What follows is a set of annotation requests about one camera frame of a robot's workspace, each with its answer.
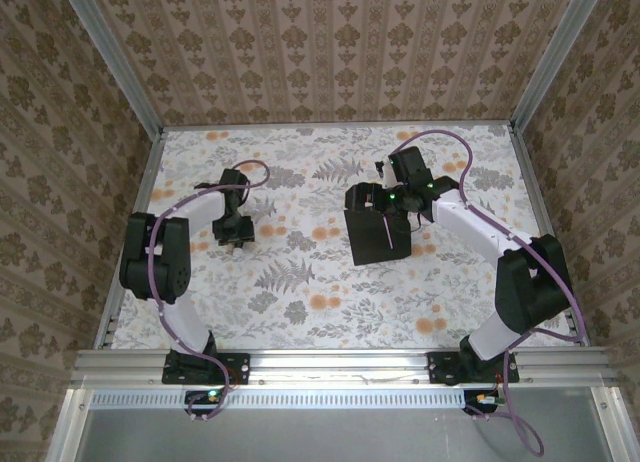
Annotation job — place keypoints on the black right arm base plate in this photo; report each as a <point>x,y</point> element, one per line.
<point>437,369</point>

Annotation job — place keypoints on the grey metal panel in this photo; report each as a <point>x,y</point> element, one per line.
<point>325,437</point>

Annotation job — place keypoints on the aluminium side rail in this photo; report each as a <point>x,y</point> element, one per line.
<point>132,232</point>
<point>536,194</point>

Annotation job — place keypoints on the floral tablecloth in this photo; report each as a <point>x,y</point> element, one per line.
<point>325,322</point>

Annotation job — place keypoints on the aluminium mounting rail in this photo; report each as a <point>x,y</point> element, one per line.
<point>340,364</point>

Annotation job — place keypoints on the aluminium rear rail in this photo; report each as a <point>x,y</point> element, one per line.
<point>225,128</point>

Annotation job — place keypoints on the black box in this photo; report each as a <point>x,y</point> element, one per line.
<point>372,239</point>

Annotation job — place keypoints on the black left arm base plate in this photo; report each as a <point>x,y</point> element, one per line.
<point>240,367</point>

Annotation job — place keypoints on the blue white glue stick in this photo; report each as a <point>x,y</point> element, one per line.
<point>240,248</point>

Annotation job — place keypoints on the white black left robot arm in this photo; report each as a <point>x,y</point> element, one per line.
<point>155,272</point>

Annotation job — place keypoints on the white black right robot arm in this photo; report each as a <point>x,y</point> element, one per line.
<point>530,292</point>

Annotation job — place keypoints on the aluminium corner post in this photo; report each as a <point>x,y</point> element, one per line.
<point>110,57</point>
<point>555,57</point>

